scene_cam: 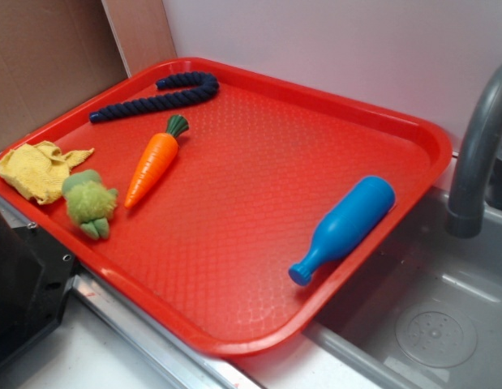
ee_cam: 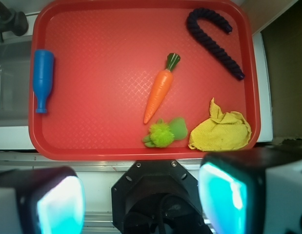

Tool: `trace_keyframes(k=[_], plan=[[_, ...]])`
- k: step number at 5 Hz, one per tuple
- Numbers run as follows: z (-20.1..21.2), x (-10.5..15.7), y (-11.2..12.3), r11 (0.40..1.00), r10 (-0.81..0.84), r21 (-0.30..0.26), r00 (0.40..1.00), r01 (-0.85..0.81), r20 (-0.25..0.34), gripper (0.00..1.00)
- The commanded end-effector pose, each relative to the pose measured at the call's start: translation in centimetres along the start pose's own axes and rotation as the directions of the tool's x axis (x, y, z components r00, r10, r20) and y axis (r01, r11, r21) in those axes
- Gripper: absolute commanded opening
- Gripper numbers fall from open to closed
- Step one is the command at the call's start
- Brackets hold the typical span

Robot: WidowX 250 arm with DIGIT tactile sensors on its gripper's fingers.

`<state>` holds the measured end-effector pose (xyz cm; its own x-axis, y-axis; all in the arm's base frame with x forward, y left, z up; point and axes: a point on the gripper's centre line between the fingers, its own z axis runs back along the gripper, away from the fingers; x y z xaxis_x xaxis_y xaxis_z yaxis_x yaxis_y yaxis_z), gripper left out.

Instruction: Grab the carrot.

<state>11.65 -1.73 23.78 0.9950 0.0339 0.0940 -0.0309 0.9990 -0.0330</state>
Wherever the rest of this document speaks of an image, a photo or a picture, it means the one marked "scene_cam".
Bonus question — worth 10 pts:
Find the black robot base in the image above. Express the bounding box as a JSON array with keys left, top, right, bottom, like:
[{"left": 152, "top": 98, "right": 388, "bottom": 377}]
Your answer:
[{"left": 0, "top": 212, "right": 75, "bottom": 369}]

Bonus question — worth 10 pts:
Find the orange toy carrot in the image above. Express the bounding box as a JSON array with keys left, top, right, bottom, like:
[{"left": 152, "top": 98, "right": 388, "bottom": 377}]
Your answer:
[{"left": 124, "top": 114, "right": 189, "bottom": 209}]

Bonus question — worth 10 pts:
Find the red plastic tray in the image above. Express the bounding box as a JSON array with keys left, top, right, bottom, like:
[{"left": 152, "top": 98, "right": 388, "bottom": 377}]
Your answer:
[{"left": 0, "top": 58, "right": 452, "bottom": 357}]

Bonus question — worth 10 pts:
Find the blue plastic bottle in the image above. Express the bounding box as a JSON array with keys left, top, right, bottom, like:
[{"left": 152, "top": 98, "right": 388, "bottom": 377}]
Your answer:
[{"left": 288, "top": 176, "right": 396, "bottom": 286}]

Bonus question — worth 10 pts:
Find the green plush toy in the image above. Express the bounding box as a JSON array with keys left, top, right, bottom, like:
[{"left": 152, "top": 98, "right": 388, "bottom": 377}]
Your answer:
[{"left": 62, "top": 169, "right": 118, "bottom": 241}]

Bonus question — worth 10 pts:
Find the grey toy sink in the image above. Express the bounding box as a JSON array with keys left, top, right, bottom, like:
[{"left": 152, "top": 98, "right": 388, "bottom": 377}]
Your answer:
[{"left": 237, "top": 190, "right": 502, "bottom": 388}]

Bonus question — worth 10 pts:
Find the yellow cloth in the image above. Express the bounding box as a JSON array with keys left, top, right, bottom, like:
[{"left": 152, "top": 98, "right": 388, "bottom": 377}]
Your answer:
[{"left": 0, "top": 141, "right": 95, "bottom": 205}]

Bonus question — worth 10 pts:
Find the grey toy faucet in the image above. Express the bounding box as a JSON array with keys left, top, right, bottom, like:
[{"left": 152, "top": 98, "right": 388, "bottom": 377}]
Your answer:
[{"left": 445, "top": 65, "right": 502, "bottom": 238}]

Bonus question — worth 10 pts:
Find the brown cardboard panel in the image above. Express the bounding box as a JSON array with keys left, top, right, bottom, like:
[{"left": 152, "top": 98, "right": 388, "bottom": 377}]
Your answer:
[{"left": 0, "top": 1, "right": 176, "bottom": 151}]

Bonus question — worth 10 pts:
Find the dark blue rope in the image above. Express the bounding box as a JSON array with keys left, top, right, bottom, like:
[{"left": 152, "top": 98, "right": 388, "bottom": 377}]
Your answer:
[{"left": 88, "top": 71, "right": 221, "bottom": 124}]

